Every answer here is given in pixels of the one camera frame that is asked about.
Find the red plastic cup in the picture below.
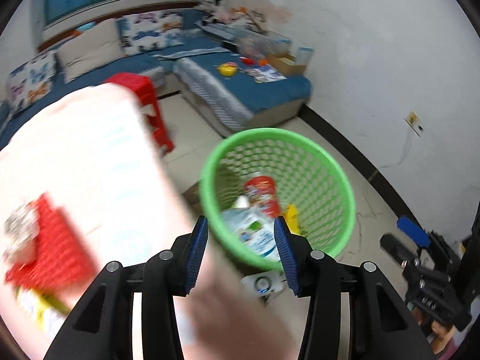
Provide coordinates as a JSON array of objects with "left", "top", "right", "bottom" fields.
[{"left": 244, "top": 172, "right": 281, "bottom": 218}]

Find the clear storage box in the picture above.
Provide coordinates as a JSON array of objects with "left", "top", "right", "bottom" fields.
[{"left": 240, "top": 30, "right": 293, "bottom": 57}]

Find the small butterfly print pillow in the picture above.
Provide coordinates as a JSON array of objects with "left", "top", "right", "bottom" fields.
[{"left": 7, "top": 50, "right": 59, "bottom": 111}]

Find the open cardboard box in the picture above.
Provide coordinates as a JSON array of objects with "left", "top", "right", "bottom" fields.
[{"left": 267, "top": 52, "right": 308, "bottom": 77}]

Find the blue sofa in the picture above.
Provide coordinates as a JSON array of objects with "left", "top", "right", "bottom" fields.
[{"left": 0, "top": 7, "right": 313, "bottom": 151}]

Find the person's right hand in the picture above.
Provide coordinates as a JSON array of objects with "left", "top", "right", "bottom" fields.
[{"left": 430, "top": 320, "right": 464, "bottom": 357}]

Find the wall socket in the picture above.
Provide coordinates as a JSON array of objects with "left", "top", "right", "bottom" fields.
[{"left": 404, "top": 110, "right": 426, "bottom": 136}]

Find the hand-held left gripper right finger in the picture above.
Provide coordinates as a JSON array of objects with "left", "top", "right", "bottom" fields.
[{"left": 274, "top": 217, "right": 437, "bottom": 360}]

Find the beige pillow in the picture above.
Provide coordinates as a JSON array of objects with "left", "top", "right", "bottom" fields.
[{"left": 56, "top": 19, "right": 122, "bottom": 83}]

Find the striped grey cover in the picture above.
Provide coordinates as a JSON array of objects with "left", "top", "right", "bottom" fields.
[{"left": 176, "top": 58, "right": 254, "bottom": 137}]

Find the red and white drink carton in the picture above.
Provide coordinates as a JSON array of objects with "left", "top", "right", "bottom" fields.
[{"left": 4, "top": 193, "right": 98, "bottom": 336}]

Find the red plastic stool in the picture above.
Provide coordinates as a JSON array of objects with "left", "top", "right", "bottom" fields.
[{"left": 105, "top": 73, "right": 175, "bottom": 154}]

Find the yellow wrapper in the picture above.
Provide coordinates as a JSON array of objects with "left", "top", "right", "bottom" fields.
[{"left": 283, "top": 204, "right": 301, "bottom": 234}]

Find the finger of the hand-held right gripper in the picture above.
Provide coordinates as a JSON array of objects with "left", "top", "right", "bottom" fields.
[
  {"left": 379, "top": 233, "right": 411, "bottom": 261},
  {"left": 396, "top": 215, "right": 430, "bottom": 249}
]

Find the white and blue box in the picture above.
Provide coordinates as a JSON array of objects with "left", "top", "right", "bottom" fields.
[{"left": 296, "top": 46, "right": 315, "bottom": 66}]

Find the black and white plush toy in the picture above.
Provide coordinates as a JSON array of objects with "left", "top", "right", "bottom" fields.
[{"left": 199, "top": 0, "right": 226, "bottom": 20}]

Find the green plastic mesh basket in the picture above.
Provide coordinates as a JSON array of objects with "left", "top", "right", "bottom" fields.
[{"left": 199, "top": 127, "right": 356, "bottom": 271}]

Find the large butterfly print pillow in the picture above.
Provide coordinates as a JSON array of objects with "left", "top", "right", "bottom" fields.
[{"left": 116, "top": 10, "right": 184, "bottom": 57}]

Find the clear printed plastic package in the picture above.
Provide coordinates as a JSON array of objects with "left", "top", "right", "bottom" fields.
[{"left": 221, "top": 209, "right": 283, "bottom": 263}]

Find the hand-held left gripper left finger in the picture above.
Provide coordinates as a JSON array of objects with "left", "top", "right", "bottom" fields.
[{"left": 43, "top": 215, "right": 209, "bottom": 360}]

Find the printed booklet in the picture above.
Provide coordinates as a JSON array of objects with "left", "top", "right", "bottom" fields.
[{"left": 245, "top": 65, "right": 287, "bottom": 83}]

